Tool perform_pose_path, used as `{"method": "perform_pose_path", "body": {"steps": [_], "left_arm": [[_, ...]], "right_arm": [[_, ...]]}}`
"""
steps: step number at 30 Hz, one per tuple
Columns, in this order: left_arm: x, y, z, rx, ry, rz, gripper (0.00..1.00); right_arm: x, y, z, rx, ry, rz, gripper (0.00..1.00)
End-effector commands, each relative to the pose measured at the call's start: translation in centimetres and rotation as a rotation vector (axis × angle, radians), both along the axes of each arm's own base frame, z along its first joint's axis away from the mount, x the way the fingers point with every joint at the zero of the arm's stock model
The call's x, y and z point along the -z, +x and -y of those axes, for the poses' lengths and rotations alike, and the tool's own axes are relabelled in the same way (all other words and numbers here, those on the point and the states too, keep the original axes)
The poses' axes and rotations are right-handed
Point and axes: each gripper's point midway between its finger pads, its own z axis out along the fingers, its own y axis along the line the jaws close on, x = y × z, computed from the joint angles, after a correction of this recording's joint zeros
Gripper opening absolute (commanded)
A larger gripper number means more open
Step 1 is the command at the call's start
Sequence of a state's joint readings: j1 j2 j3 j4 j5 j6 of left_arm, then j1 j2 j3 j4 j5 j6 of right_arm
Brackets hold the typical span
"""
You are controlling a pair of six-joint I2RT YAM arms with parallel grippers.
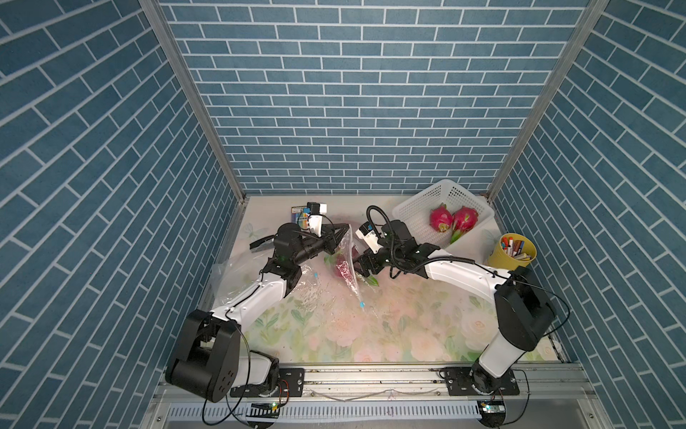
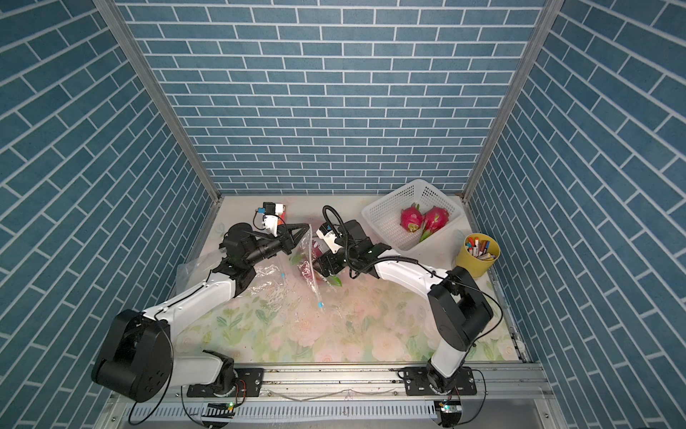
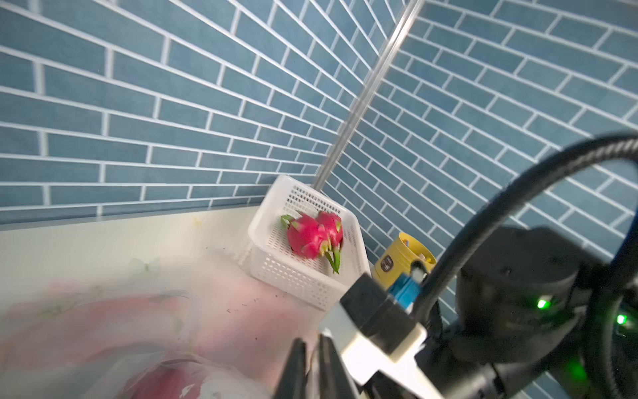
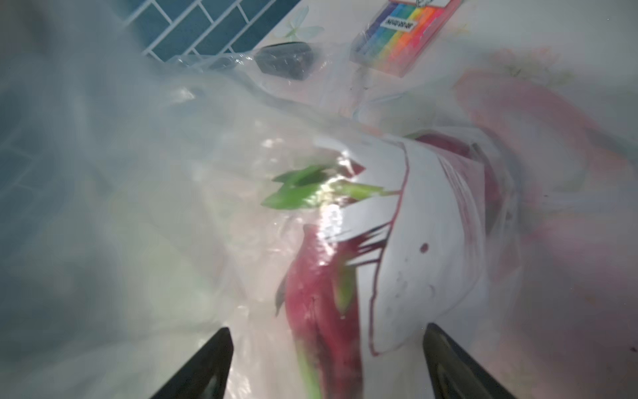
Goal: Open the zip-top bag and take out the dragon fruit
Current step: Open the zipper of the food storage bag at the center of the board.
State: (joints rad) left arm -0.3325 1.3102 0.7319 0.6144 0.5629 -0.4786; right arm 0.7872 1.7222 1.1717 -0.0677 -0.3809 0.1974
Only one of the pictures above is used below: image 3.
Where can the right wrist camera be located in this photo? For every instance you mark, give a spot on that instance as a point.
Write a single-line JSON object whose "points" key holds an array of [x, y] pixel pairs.
{"points": [[374, 335]]}

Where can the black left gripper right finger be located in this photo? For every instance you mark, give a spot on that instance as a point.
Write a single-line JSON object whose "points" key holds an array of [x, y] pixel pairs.
{"points": [[334, 382]]}

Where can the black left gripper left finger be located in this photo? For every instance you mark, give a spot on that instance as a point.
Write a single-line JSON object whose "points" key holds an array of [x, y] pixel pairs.
{"points": [[292, 383]]}

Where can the zip bag with dragonfruit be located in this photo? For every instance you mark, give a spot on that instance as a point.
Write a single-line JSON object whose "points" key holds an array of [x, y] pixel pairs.
{"points": [[80, 329]]}

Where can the right corner aluminium post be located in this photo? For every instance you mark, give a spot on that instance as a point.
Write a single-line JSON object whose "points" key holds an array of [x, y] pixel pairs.
{"points": [[392, 45]]}

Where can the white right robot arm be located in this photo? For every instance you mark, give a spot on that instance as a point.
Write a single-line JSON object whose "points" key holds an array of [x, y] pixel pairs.
{"points": [[531, 301]]}

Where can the white plastic basket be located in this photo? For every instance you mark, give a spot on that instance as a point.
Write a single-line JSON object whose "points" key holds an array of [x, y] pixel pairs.
{"points": [[273, 262]]}

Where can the pink dragon fruit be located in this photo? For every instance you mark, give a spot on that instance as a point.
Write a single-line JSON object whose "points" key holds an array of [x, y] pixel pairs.
{"points": [[333, 226], [174, 379], [305, 236]]}

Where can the yellow pen cup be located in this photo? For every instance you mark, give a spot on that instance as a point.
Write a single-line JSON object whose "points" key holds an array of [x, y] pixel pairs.
{"points": [[404, 254]]}

